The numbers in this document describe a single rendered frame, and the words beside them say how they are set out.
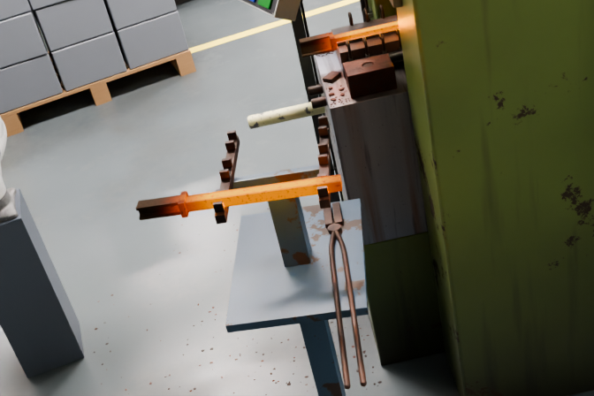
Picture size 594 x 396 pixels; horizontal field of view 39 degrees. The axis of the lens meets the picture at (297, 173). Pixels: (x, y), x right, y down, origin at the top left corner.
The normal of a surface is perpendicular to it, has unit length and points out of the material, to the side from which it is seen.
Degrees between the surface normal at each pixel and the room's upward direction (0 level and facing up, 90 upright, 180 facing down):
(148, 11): 90
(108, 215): 0
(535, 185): 90
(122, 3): 90
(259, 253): 0
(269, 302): 0
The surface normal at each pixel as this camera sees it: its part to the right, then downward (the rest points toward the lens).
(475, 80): 0.09, 0.51
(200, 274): -0.19, -0.83
